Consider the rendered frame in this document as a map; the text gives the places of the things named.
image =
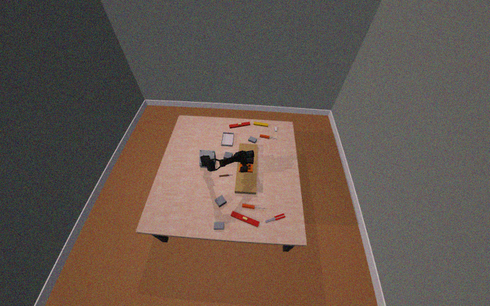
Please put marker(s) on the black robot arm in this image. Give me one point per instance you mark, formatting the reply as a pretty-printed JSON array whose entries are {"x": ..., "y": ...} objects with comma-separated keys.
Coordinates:
[{"x": 240, "y": 156}]

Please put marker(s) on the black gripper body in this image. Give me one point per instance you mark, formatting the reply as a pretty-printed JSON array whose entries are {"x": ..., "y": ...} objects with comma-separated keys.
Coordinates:
[{"x": 244, "y": 168}]

